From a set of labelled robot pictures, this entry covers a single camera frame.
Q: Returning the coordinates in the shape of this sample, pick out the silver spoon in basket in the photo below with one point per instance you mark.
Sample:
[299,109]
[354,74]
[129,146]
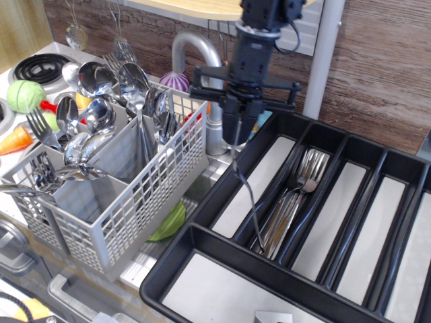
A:
[67,115]

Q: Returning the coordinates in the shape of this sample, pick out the grey plastic cutlery basket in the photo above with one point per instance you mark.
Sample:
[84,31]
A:
[102,223]

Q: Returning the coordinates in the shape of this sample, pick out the large silver ladle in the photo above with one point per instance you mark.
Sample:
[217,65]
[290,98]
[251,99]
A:
[92,79]

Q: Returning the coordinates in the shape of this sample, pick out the silver spoon front compartment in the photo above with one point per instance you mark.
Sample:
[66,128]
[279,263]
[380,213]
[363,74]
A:
[78,153]

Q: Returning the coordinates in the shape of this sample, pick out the black stove burner coil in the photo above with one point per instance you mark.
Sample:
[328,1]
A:
[42,68]

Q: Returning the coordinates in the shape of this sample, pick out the hanging slotted spoon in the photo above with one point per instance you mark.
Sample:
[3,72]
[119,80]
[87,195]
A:
[75,35]

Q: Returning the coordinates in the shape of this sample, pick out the blue toy cup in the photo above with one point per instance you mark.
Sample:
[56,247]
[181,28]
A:
[260,122]

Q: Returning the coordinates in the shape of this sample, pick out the purple toy onion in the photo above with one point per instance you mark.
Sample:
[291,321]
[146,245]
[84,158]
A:
[175,80]

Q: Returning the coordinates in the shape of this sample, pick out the green toy leaf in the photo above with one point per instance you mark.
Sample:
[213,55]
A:
[171,223]

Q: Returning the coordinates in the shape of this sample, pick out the stack of forks in tray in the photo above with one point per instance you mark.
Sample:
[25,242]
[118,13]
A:
[305,176]

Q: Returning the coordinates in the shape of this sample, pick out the silver fork in basket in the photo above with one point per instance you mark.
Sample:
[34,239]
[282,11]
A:
[42,130]

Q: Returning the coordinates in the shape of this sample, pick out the yellow toy item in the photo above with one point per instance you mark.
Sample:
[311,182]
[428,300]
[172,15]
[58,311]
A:
[36,308]

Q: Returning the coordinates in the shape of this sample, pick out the grey metal pole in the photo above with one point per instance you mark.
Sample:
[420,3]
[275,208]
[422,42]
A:
[323,53]

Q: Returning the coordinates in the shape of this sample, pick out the silver kitchen faucet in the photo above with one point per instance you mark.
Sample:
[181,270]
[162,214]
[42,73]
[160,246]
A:
[215,145]

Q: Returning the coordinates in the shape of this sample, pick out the orange toy carrot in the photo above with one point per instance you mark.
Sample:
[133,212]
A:
[17,140]

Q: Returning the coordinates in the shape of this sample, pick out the black cutlery tray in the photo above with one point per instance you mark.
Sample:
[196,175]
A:
[358,249]

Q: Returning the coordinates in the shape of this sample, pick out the round wooden shelf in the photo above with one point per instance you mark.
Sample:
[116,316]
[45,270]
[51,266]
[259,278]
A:
[228,10]

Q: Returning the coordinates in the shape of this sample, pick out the silver fork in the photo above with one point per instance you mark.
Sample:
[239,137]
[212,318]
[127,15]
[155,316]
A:
[244,181]
[42,130]

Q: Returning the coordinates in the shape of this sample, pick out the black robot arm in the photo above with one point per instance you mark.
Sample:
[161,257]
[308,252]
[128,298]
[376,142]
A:
[258,23]

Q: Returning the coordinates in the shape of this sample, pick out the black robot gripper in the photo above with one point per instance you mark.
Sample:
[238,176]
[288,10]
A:
[245,86]

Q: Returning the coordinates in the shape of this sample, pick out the green toy cabbage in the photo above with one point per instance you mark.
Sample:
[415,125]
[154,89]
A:
[24,96]

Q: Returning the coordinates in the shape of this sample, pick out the hanging metal spatula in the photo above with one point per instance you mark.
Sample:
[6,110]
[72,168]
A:
[122,49]

